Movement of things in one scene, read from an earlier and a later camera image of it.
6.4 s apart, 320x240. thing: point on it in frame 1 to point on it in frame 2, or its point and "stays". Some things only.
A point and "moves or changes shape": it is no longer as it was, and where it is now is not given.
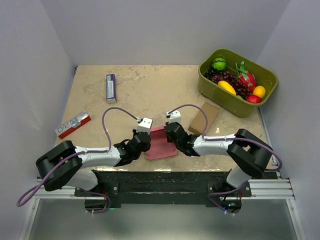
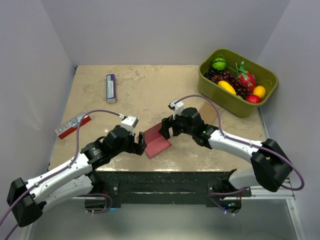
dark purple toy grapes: (217, 76) stays
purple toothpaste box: (110, 88) stays
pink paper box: (160, 147) moves or changes shape
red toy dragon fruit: (245, 77) stays
